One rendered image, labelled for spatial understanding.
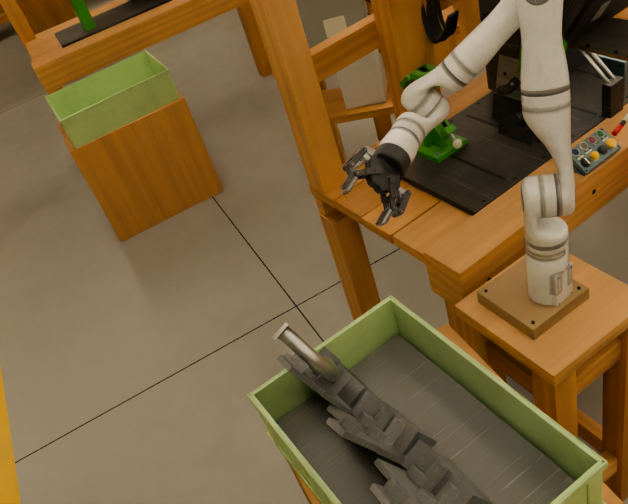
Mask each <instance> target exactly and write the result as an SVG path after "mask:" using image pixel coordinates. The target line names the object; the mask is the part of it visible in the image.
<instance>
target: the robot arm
mask: <svg viewBox="0 0 628 504"><path fill-rule="evenodd" d="M563 1H564V0H501V1H500V2H499V4H498V5H497V6H496V7H495V8H494V9H493V11H492V12H491V13H490V14H489V15H488V16H487V17H486V18H485V19H484V20H483V21H482V22H481V23H480V24H479V25H478V26H477V27H476V28H475V29H474V30H473V31H472V32H471V33H470V34H469V35H468V36H467V37H466V38H465V39H464V40H463V41H462V42H461V43H460V44H459V45H458V46H457V47H456V48H455V49H454V50H453V51H452V52H451V53H450V54H449V55H448V56H447V57H446V58H445V59H444V60H443V61H442V62H441V63H440V64H439V65H438V66H437V67H436V68H435V69H433V70H432V71H430V72H429V73H428V74H426V75H424V76H423V77H421V78H419V79H417V80H416V81H414V82H413V83H411V84H410V85H409V86H407V87H406V88H405V90H404V91H403V93H402V96H401V104H402V106H403V107H404V108H405V109H406V110H407V111H409V112H404V113H402V114H401V115H400V116H399V117H398V118H397V119H396V121H395V123H394V124H393V126H392V127H391V129H390V130H389V132H388V133H387V134H386V135H385V137H384V138H383V139H382V141H381V142H380V144H379V146H378V147H377V149H376V150H375V149H373V148H371V147H367V146H365V147H363V148H361V149H360V150H358V151H356V152H355V153H354V155H353V156H352V157H351V158H350V159H349V160H348V161H347V162H346V163H345V164H344V166H343V170H344V171H346V172H347V174H348V177H347V179H346V180H345V182H344V183H343V185H342V188H341V189H342V192H341V193H342V194H343V195H345V194H347V193H349V192H350V191H351V189H352V188H353V186H354V184H355V183H356V181H357V180H360V179H366V181H367V184H368V185H369V186H370V187H372V188H373V189H374V191H375V192H376V193H377V194H380V198H381V202H382V203H383V207H384V211H382V213H381V215H380V216H379V218H378V220H377V221H376V223H375V224H376V225H377V226H382V225H385V224H386V223H388V221H389V219H390V217H391V216H392V217H394V218H395V217H398V216H400V215H402V214H404V212H405V209H406V206H407V204H408V201H409V199H410V196H411V191H410V190H406V191H405V190H404V189H403V188H402V187H400V182H401V180H402V179H403V177H404V176H405V174H406V172H407V170H408V169H409V167H410V165H411V163H412V162H413V160H414V158H415V156H416V154H417V151H418V149H419V147H420V145H421V144H422V142H423V140H424V139H425V137H426V136H427V135H428V133H429V132H430V131H431V130H432V129H434V128H435V127H436V126H438V125H439V124H440V123H441V122H443V121H444V120H445V119H446V117H447V116H448V114H449V111H450V105H449V102H448V101H447V99H446V98H444V97H443V96H442V95H441V94H440V93H439V92H438V91H436V90H435V89H434V88H433V87H434V86H442V87H444V88H446V89H448V90H450V91H453V92H460V91H461V90H463V89H464V88H465V87H466V86H467V85H468V84H469V83H470V82H471V81H472V80H473V79H474V78H475V77H476V76H477V75H478V74H479V73H480V71H481V70H482V69H483V68H484V67H485V66H486V65H487V64H488V63H489V62H490V60H491V59H492V58H493V57H494V56H495V55H496V53H497V52H498V51H499V50H500V48H501V47H502V46H503V45H504V44H505V42H506V41H507V40H508V39H509V38H510V37H511V36H512V35H513V34H514V33H515V32H516V31H517V30H518V29H519V28H520V33H521V43H522V52H521V102H522V114H523V118H524V120H525V122H526V123H527V125H528V126H529V127H530V129H531V130H532V131H533V133H534V134H535V135H536V136H537V137H538V138H539V139H540V141H541V142H542V143H543V144H544V145H545V147H546V148H547V150H548V151H549V153H550V154H551V156H552V158H553V159H554V161H555V163H556V166H557V169H558V171H557V173H554V174H553V173H551V174H542V175H533V176H527V177H525V178H524V179H523V181H522V183H521V187H520V190H521V203H522V210H523V217H524V234H525V253H526V269H527V284H528V294H529V297H530V298H531V299H532V300H533V301H534V302H536V303H539V304H542V305H553V306H555V307H558V306H559V305H560V304H561V303H562V302H563V301H564V300H565V299H566V298H567V297H568V296H569V295H570V294H572V292H573V264H572V263H571V262H569V255H568V226H567V224H566V223H565V222H564V221H563V220H562V219H561V218H559V217H561V216H568V215H571V214H572V213H573V212H574V210H575V205H576V191H575V189H576V187H575V180H574V170H573V160H572V149H571V98H570V80H569V72H568V65H567V60H566V55H565V51H564V46H563V40H562V16H563ZM362 161H364V162H365V169H360V170H356V169H355V167H354V166H355V165H356V164H357V163H358V162H362ZM396 192H397V197H396ZM386 193H389V196H387V195H386ZM395 199H397V201H396V202H395ZM389 204H390V206H389Z"/></svg>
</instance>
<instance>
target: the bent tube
mask: <svg viewBox="0 0 628 504"><path fill-rule="evenodd" d="M288 325H289V323H288V322H287V321H286V322H285V323H284V324H283V325H282V326H281V327H280V329H279V330H278V331H277V332H276V333H275V334H274V335H273V337H272V338H273V339H274V340H276V339H277V338H279V339H280V340H281V341H282V342H283V343H284V344H285V345H286V346H288V347H289V348H290V349H291V350H292V351H293V352H294V353H295V354H297V355H298V356H299V357H300V358H301V359H302V360H303V361H304V362H306V363H307V364H308V365H309V366H310V367H311V368H313V369H314V370H315V371H316V372H318V373H319V374H320V375H321V376H323V377H324V378H325V379H327V380H329V381H331V382H335V381H337V380H338V379H339V378H340V375H341V374H340V370H339V369H338V367H337V366H336V365H335V363H334V362H333V361H332V359H331V358H330V357H329V356H321V355H320V354H319V353H318V352H316V351H315V350H314V349H313V348H312V347H311V346H310V345H309V344H307V343H306V342H305V341H304V340H303V339H302V338H301V337H300V336H298V335H297V334H296V333H295V332H294V331H293V330H292V329H291V328H289V326H288Z"/></svg>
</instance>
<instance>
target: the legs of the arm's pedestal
mask: <svg viewBox="0 0 628 504"><path fill-rule="evenodd" d="M460 323H461V328H462V334H463V339H464V341H465V342H466V343H467V344H468V345H469V346H470V347H471V348H472V349H473V350H474V351H475V352H476V353H477V354H478V355H479V356H480V357H481V358H482V359H483V360H484V361H485V362H486V363H487V364H488V365H489V366H490V367H491V368H492V370H493V371H494V372H495V373H496V374H497V375H498V376H499V377H500V378H501V379H502V380H503V381H504V382H505V383H506V384H507V379H506V374H507V375H508V376H509V377H510V378H512V379H513V380H514V381H516V382H517V383H518V384H520V385H521V386H522V387H524V388H525V389H526V390H528V391H529V392H530V393H532V394H533V395H534V403H535V406H536V407H537V408H538V409H540V410H541V411H542V412H544V413H545V414H546V415H548V416H549V417H550V418H551V419H553V420H554V421H555V422H557V423H558V424H559V425H561V426H562V427H563V428H564V429H566V430H567V431H568V432H570V433H571V434H572V435H574V436H575V437H576V438H577V439H578V435H579V436H580V437H581V438H582V439H584V440H585V441H586V442H588V443H589V444H590V445H592V446H593V447H594V448H595V449H597V450H598V451H599V452H601V453H602V454H601V455H600V456H601V457H602V458H603V459H605V460H606V461H607V462H608V467H607V468H606V469H605V470H604V471H603V482H604V483H605V484H606V485H607V486H608V487H609V488H610V489H611V490H612V491H613V492H614V493H615V495H616V496H617V497H618V498H619V499H620V500H621V501H622V502H623V501H624V500H625V499H626V498H628V328H627V329H626V330H625V331H624V332H622V333H621V334H620V335H619V336H617V337H616V338H615V339H614V340H612V341H611V342H610V343H609V344H607V345H606V346H605V347H604V348H603V349H601V350H600V351H599V352H598V353H596V354H595V355H594V356H593V357H591V358H590V359H589V360H588V361H586V362H585V363H584V364H583V365H582V366H580V367H579V368H578V369H577V370H575V371H574V372H573V373H572V374H570V375H569V376H568V377H567V378H566V379H564V380H563V381H562V382H561V383H559V384H558V385H557V386H556V387H554V386H552V385H551V384H550V383H548V382H547V381H545V380H544V379H543V378H541V377H540V376H539V375H537V374H536V373H535V372H533V371H532V370H530V369H529V368H528V367H526V366H525V365H524V364H522V363H521V362H519V361H518V360H517V359H515V358H514V357H513V356H511V355H510V354H508V353H507V352H506V351H504V350H503V349H502V348H500V347H499V346H497V345H496V344H495V343H493V342H492V341H491V340H489V339H488V338H487V337H485V336H484V335H482V334H481V333H480V332H478V331H477V330H476V329H474V328H473V327H471V326H470V325H469V324H467V323H466V322H465V321H463V320H462V319H460ZM602 374H603V416H602V426H601V425H600V424H598V423H597V422H596V421H594V420H593V419H592V418H590V417H589V416H587V415H586V414H585V413H583V412H582V411H581V410H579V409H578V408H577V395H578V394H579V393H580V392H581V391H583V390H584V389H585V388H586V387H587V386H589V385H590V384H591V383H592V382H593V381H595V380H596V379H597V378H598V377H600V376H601V375H602Z"/></svg>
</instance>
